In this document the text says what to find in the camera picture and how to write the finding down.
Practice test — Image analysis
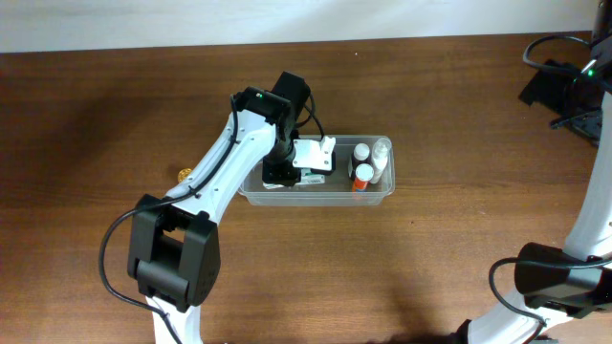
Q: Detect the orange tube white cap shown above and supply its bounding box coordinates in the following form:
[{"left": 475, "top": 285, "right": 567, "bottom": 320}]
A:
[{"left": 352, "top": 163, "right": 374, "bottom": 192}]

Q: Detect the black bottle white cap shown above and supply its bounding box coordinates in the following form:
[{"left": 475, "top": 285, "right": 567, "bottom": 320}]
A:
[{"left": 348, "top": 143, "right": 370, "bottom": 181}]

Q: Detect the gold-lidded balm jar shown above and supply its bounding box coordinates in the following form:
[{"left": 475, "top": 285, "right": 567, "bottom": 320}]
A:
[{"left": 177, "top": 168, "right": 192, "bottom": 183}]

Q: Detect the white plastic bottle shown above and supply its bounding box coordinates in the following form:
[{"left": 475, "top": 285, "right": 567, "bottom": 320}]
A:
[{"left": 370, "top": 138, "right": 392, "bottom": 184}]

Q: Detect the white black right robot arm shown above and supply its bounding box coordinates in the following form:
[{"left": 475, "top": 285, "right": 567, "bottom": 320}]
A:
[{"left": 447, "top": 0, "right": 611, "bottom": 344}]

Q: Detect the white Panadol medicine box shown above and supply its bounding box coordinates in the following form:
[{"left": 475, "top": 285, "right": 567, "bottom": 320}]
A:
[{"left": 262, "top": 169, "right": 326, "bottom": 189}]

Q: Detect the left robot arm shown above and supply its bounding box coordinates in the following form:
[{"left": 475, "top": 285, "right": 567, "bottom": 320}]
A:
[{"left": 127, "top": 72, "right": 336, "bottom": 343}]

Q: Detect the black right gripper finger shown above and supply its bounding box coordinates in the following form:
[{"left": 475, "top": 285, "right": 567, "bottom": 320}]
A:
[
  {"left": 549, "top": 108, "right": 602, "bottom": 147},
  {"left": 518, "top": 71, "right": 575, "bottom": 115}
]

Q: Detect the clear plastic container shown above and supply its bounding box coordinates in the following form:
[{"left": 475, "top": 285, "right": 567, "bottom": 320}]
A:
[{"left": 238, "top": 135, "right": 395, "bottom": 206}]

